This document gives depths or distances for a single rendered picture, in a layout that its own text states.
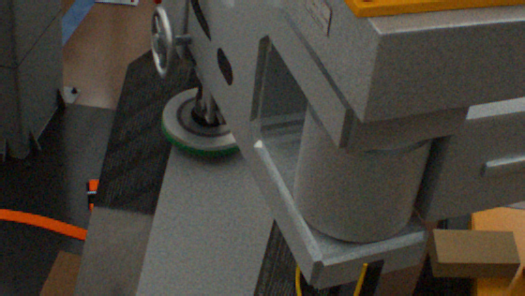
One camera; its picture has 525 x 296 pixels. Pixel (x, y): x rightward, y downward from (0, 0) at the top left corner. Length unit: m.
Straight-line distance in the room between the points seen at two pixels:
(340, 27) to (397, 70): 0.09
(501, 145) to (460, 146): 0.08
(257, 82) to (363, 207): 0.29
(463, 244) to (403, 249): 0.59
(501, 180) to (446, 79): 0.37
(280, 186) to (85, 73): 2.28
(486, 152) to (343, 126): 0.27
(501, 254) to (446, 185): 0.66
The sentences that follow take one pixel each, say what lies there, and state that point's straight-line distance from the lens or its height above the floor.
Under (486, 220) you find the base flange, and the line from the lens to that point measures 2.12.
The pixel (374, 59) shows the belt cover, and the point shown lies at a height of 1.64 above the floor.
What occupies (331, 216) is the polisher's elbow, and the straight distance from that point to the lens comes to 1.32.
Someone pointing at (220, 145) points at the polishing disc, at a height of 0.86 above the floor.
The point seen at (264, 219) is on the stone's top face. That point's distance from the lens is 1.96.
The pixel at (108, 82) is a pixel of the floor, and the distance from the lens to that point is 3.60.
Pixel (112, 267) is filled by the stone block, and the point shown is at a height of 0.73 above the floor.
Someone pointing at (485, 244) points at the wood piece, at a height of 0.83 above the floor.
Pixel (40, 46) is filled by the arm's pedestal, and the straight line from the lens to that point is 3.16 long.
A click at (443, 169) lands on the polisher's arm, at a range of 1.32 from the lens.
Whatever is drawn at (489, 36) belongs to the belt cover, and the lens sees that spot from 1.06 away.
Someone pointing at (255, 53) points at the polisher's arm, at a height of 1.37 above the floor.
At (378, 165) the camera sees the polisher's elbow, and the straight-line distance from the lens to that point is 1.24.
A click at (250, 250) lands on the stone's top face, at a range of 1.89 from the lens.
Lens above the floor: 2.21
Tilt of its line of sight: 42 degrees down
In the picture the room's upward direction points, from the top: 8 degrees clockwise
